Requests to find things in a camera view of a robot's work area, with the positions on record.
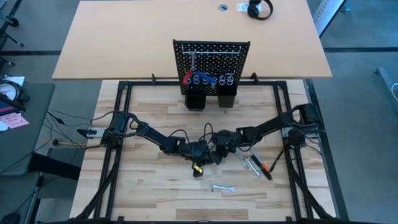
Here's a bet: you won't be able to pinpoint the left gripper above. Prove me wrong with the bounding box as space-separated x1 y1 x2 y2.
186 141 223 178

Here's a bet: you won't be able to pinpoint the red handled screwdriver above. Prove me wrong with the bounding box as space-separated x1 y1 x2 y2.
182 68 193 85

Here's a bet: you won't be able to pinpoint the tall black pegboard bin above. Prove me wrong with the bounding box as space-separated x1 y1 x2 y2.
216 83 237 109

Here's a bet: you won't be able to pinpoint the short black pegboard bin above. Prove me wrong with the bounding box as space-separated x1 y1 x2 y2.
184 91 207 112

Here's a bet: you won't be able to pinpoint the thin black rod tool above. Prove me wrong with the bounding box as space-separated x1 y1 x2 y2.
269 149 285 173

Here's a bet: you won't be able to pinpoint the black perforated pegboard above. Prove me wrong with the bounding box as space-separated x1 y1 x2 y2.
172 39 251 96

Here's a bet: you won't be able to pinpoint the black headphones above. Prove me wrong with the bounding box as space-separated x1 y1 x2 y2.
247 0 274 21

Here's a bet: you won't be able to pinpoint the tan desk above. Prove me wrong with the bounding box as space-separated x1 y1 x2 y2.
51 0 333 81

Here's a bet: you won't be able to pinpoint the yellow rod black knob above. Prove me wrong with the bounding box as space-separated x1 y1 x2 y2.
52 139 88 147

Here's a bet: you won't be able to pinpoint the black floor box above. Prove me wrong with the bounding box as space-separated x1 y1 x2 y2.
27 152 82 181

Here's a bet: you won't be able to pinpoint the white perforated panel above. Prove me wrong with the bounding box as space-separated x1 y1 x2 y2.
312 0 348 37

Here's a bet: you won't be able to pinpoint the grey table leg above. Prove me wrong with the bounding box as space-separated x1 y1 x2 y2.
374 66 398 105

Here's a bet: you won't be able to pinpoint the dark grey side desk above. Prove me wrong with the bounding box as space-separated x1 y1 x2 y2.
0 82 56 177

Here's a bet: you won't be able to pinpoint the pink paper note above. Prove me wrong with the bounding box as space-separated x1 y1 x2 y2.
0 112 30 129

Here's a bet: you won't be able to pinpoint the white paper sheet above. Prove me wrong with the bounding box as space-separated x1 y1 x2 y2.
0 76 25 94

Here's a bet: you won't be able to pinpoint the black chair base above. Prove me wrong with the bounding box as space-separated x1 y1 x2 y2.
0 14 24 48

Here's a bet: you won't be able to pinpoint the black orange handled tool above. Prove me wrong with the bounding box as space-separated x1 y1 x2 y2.
250 153 273 181

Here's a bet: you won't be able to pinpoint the white hook rail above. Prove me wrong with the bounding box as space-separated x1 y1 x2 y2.
182 50 242 56

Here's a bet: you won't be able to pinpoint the black coiled cable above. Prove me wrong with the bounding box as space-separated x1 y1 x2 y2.
0 80 23 103

